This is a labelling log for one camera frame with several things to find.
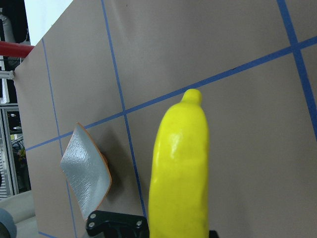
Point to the grey square plate orange rim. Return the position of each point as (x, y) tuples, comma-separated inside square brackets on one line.
[(86, 170)]

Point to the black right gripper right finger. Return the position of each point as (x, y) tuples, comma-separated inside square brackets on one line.
[(213, 234)]

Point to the red cylinder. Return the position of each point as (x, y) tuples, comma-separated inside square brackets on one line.
[(15, 50)]

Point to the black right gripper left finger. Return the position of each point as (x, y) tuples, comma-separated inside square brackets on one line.
[(117, 225)]

